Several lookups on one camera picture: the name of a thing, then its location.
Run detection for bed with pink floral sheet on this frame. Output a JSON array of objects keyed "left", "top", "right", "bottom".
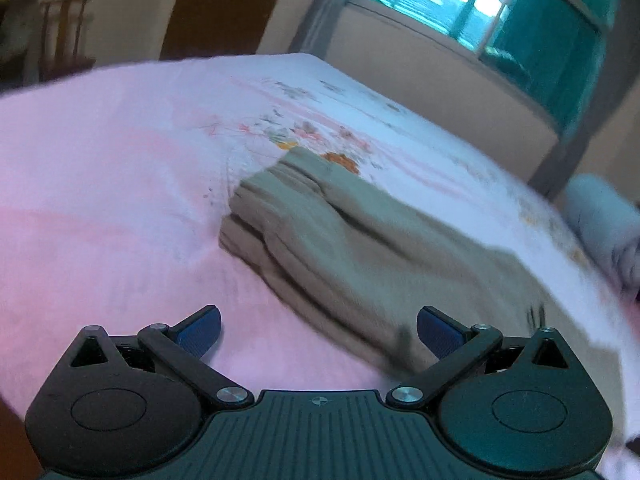
[{"left": 0, "top": 52, "right": 640, "bottom": 480}]

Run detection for brown wooden door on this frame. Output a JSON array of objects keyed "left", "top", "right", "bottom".
[{"left": 160, "top": 0, "right": 296, "bottom": 61}]

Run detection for grey-beige pants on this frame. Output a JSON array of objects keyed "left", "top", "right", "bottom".
[{"left": 218, "top": 146, "right": 556, "bottom": 376}]

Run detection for window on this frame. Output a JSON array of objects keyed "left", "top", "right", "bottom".
[{"left": 357, "top": 0, "right": 621, "bottom": 131}]

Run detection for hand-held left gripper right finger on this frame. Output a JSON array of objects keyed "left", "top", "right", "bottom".
[{"left": 385, "top": 305, "right": 576, "bottom": 408}]

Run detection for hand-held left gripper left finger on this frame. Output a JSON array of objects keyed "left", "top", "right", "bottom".
[{"left": 66, "top": 304, "right": 255, "bottom": 408}]

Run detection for wooden chair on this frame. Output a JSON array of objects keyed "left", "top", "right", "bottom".
[{"left": 37, "top": 0, "right": 96, "bottom": 81}]

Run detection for rolled light blue quilt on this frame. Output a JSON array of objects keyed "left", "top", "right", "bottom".
[{"left": 562, "top": 174, "right": 640, "bottom": 301}]

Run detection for grey curtain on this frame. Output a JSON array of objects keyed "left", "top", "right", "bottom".
[
  {"left": 530, "top": 0, "right": 636, "bottom": 198},
  {"left": 290, "top": 0, "right": 373, "bottom": 56}
]

